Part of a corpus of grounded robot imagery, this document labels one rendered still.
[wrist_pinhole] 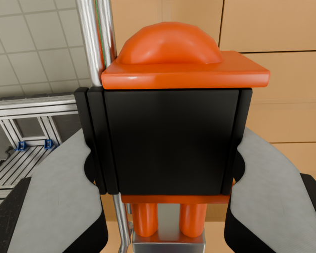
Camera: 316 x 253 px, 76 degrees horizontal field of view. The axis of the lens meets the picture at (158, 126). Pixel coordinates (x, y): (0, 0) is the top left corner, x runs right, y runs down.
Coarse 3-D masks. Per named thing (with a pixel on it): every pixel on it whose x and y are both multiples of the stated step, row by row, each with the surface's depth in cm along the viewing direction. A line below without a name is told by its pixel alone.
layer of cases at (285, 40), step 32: (128, 0) 65; (160, 0) 65; (192, 0) 65; (224, 0) 65; (256, 0) 65; (288, 0) 65; (128, 32) 70; (224, 32) 70; (256, 32) 70; (288, 32) 69; (288, 64) 75; (256, 96) 81; (288, 96) 81; (256, 128) 89; (288, 128) 89
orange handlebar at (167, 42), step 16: (144, 32) 10; (160, 32) 9; (176, 32) 9; (192, 32) 9; (128, 48) 10; (144, 48) 10; (160, 48) 10; (176, 48) 9; (192, 48) 9; (208, 48) 10; (128, 64) 10; (144, 64) 10; (144, 208) 15; (192, 208) 15; (144, 224) 16; (192, 224) 16
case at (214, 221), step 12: (108, 204) 42; (216, 204) 41; (108, 216) 39; (216, 216) 39; (108, 228) 39; (216, 228) 39; (108, 240) 41; (120, 240) 41; (216, 240) 41; (108, 252) 44; (132, 252) 44; (216, 252) 43; (228, 252) 43
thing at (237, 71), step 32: (160, 64) 10; (192, 64) 10; (224, 64) 10; (256, 64) 9; (128, 96) 9; (160, 96) 9; (192, 96) 9; (224, 96) 9; (128, 128) 10; (160, 128) 10; (192, 128) 10; (224, 128) 10; (128, 160) 11; (160, 160) 11; (192, 160) 11; (224, 160) 11; (128, 192) 12; (160, 192) 12; (192, 192) 12; (224, 192) 12
